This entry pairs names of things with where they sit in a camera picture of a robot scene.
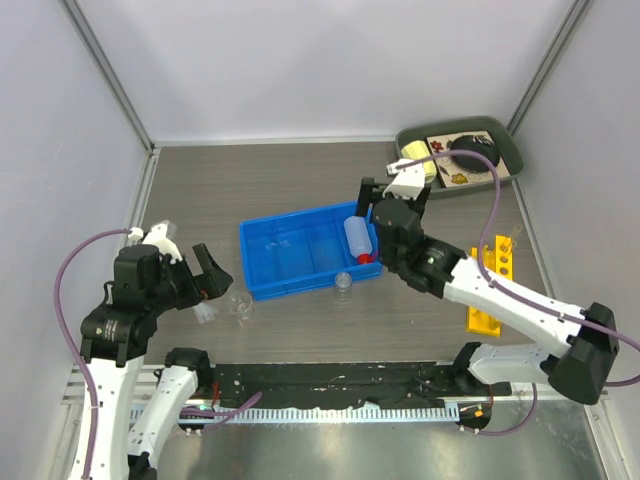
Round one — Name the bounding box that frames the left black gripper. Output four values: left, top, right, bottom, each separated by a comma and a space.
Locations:
148, 241, 232, 312

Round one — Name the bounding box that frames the red cap wash bottle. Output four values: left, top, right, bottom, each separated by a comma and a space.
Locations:
343, 216, 375, 265

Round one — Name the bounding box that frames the floral patterned card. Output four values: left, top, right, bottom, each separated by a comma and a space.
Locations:
424, 130, 523, 189

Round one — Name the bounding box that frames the slotted cable duct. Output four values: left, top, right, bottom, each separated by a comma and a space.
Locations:
124, 403, 459, 425

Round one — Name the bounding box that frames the clear glass test tube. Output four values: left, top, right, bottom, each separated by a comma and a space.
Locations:
505, 224, 524, 251

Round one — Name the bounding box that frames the black round pouch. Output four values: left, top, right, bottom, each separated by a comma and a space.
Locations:
448, 134, 500, 173

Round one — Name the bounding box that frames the pale yellow cup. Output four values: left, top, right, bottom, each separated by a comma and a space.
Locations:
401, 140, 437, 184

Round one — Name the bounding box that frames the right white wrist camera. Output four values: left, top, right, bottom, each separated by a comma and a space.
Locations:
383, 159, 426, 200

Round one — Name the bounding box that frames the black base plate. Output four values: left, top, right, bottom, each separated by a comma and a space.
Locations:
195, 362, 512, 410

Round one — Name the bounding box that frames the grey plastic tray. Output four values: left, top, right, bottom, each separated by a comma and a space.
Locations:
395, 116, 523, 198

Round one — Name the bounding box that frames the yellow test tube rack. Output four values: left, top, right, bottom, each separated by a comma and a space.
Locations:
466, 235, 514, 337

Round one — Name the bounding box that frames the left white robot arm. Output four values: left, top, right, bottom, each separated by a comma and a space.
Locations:
69, 244, 233, 479

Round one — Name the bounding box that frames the small clear glass beaker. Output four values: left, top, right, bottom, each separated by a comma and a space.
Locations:
334, 271, 353, 302

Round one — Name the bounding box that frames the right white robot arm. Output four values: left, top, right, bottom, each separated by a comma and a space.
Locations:
356, 178, 619, 405

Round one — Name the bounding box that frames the blue divided plastic bin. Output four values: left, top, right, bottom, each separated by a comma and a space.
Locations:
238, 201, 382, 301

